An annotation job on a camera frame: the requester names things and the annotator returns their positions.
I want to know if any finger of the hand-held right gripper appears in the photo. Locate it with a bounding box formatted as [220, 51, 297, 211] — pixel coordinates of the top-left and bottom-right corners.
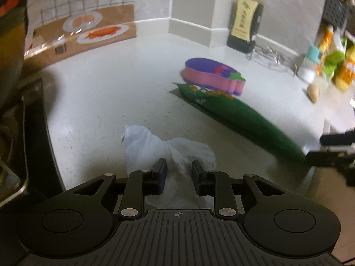
[304, 151, 355, 168]
[320, 132, 355, 146]

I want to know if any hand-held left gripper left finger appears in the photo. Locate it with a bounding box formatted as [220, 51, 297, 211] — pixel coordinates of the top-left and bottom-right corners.
[73, 158, 168, 219]

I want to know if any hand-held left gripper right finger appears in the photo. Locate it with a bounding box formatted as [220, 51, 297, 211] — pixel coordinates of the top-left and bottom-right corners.
[191, 159, 286, 219]

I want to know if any white tissue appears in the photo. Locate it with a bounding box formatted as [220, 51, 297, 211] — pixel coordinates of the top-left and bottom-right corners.
[120, 125, 217, 209]

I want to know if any green snack packet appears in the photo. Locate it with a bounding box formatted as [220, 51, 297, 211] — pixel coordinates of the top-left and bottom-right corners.
[173, 82, 309, 162]

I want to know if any yellow squeeze bottle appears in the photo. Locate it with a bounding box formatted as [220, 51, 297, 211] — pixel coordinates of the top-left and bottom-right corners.
[332, 52, 355, 92]

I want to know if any salt shaker with teal cap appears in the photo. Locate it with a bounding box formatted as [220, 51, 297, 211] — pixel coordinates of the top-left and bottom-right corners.
[296, 45, 324, 83]

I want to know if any green plastic bag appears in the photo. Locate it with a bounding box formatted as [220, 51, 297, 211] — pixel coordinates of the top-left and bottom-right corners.
[323, 37, 347, 81]

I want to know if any orange sauce bottle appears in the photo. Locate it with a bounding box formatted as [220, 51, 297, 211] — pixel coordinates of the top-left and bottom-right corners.
[316, 25, 335, 76]

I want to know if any purple and pink sponge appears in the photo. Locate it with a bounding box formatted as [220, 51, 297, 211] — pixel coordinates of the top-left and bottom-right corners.
[181, 58, 246, 96]

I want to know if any grey perforated utensil holder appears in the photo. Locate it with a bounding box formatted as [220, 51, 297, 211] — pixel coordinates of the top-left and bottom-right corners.
[322, 0, 353, 31]

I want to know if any black gas stove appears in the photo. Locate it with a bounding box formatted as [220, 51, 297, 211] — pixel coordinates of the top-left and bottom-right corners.
[0, 78, 66, 209]

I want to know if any soy sauce bottle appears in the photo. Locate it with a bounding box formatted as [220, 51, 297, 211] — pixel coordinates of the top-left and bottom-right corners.
[227, 0, 264, 54]

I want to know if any black wok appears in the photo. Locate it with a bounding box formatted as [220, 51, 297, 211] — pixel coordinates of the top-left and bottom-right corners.
[0, 11, 28, 113]

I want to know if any metal wire trivet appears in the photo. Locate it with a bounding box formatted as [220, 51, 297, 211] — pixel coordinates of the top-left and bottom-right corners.
[247, 44, 299, 77]

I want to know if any wall poster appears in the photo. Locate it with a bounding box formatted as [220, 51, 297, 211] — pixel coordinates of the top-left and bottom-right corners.
[0, 0, 138, 61]

